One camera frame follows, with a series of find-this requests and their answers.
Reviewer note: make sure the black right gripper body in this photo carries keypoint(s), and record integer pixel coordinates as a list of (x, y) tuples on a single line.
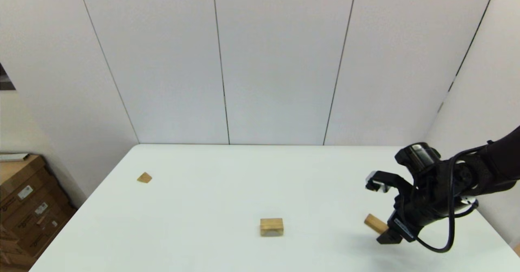
[(422, 205)]

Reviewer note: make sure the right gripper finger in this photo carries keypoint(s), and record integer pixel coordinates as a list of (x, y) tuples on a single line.
[(390, 238)]

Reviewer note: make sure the rectangular wooden building block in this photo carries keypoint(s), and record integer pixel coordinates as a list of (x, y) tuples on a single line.
[(374, 222)]

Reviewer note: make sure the arched wooden building block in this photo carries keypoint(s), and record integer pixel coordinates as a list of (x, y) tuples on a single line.
[(271, 227)]

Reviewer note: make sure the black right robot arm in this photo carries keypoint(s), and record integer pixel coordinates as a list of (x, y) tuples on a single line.
[(499, 162)]

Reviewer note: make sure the triangular wooden building block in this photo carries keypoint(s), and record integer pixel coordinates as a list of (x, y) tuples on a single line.
[(144, 178)]

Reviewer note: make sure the tan object beside table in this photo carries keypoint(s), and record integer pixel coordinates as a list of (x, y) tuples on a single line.
[(517, 250)]

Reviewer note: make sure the stacked cardboard boxes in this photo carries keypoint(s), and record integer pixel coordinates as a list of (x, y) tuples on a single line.
[(28, 207)]

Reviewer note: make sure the small plain cardboard box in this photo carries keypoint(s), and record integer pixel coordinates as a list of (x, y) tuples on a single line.
[(10, 249)]

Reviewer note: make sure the flat white item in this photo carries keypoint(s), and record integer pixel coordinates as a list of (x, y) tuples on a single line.
[(12, 157)]

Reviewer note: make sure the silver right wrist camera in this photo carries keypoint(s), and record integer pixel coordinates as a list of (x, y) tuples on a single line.
[(375, 180)]

